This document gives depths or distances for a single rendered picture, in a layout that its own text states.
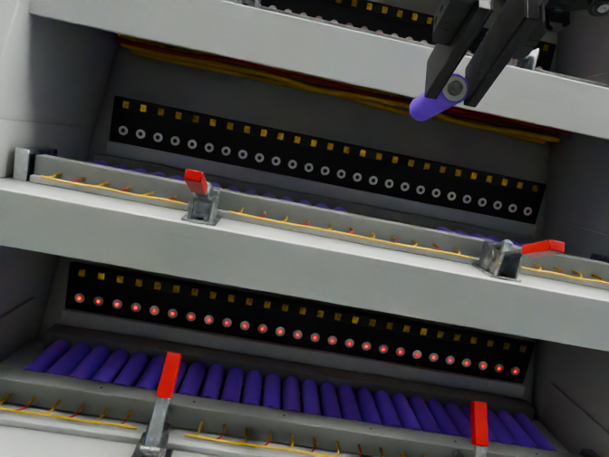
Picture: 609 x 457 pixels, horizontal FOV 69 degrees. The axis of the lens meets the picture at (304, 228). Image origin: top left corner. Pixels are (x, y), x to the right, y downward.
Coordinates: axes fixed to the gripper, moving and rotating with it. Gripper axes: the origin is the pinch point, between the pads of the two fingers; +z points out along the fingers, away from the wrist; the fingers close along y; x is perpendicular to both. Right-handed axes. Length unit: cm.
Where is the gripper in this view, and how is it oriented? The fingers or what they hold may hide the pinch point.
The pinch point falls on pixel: (476, 43)
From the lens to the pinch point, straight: 28.4
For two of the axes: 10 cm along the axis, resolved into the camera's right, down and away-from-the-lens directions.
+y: -9.8, -1.9, -0.3
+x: -1.6, 9.2, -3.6
